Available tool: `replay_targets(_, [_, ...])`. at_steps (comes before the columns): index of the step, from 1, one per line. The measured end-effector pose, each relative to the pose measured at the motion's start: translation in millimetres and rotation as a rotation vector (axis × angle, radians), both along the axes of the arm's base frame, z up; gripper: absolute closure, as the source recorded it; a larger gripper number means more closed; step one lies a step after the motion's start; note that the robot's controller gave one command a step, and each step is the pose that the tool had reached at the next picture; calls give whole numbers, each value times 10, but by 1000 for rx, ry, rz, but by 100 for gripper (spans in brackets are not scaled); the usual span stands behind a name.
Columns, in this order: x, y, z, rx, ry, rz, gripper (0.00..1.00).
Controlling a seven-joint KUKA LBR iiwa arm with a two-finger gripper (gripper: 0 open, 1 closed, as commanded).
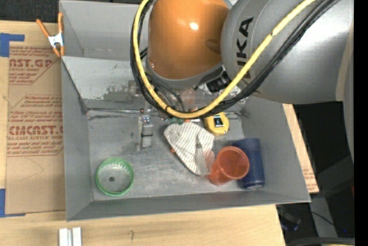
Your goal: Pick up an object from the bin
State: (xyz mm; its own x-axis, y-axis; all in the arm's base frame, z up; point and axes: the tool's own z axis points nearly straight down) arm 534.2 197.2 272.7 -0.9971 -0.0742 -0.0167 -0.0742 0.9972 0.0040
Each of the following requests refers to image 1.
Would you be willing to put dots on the dark blue cup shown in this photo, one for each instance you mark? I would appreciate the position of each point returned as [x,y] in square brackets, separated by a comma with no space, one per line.
[256,161]

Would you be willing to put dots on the brown cardboard board red print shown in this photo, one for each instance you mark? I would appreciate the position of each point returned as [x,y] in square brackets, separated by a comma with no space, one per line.
[34,170]

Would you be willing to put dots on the white striped cloth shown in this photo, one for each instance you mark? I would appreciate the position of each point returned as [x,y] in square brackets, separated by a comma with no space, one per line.
[187,144]

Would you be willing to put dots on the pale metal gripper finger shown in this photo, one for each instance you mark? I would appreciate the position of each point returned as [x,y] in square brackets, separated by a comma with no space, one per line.
[140,135]
[147,135]

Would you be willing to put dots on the grey metal bin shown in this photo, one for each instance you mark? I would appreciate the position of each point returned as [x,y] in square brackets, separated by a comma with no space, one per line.
[161,178]

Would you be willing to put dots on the orange plastic cup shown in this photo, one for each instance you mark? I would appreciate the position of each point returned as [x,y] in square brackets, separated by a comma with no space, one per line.
[230,165]

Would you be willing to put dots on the yellow tape measure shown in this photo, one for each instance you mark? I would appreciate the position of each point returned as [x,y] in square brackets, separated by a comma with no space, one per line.
[218,124]

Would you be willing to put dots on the black cylinder on white bracket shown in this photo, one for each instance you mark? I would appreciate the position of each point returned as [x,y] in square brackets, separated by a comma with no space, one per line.
[218,84]

